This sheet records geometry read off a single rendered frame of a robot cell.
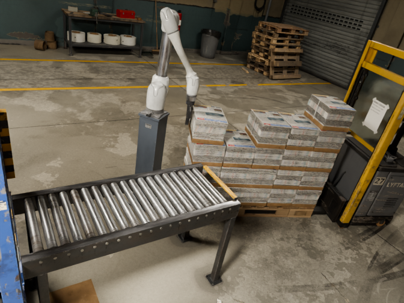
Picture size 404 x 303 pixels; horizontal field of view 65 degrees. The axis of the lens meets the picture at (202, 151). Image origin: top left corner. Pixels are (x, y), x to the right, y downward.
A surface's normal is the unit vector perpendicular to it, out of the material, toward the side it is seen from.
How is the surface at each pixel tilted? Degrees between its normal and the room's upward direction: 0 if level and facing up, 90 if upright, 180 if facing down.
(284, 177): 90
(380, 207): 90
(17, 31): 90
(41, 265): 90
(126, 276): 0
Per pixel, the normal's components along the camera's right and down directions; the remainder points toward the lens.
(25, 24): 0.51, 0.49
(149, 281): 0.17, -0.86
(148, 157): -0.35, 0.40
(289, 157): 0.18, 0.50
